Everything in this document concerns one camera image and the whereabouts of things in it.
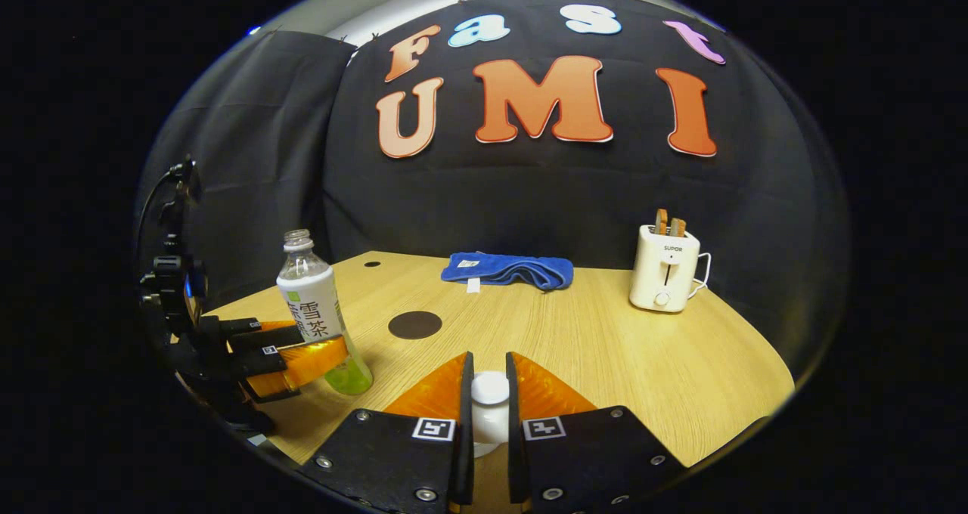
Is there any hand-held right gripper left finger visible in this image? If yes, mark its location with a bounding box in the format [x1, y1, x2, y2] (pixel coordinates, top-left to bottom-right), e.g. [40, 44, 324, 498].
[295, 351, 476, 514]

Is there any white toaster cable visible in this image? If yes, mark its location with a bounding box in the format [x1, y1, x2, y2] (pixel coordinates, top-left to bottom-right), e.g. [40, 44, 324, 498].
[684, 252, 713, 298]

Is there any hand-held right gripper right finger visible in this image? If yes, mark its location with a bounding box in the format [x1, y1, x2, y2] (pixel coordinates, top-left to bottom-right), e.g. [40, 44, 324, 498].
[505, 351, 689, 514]

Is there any dark brown round coaster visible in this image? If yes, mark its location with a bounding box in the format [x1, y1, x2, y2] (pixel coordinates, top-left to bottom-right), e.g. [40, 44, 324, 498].
[388, 311, 443, 340]

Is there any clear water bottle white label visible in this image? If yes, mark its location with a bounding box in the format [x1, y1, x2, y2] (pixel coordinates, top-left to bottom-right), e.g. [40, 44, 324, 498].
[276, 229, 374, 395]

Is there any blue folded towel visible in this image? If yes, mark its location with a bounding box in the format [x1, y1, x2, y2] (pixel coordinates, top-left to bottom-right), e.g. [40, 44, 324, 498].
[441, 252, 574, 294]

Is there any white toaster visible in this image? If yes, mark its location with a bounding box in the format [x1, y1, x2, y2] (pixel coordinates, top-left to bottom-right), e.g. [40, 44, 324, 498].
[629, 224, 701, 314]

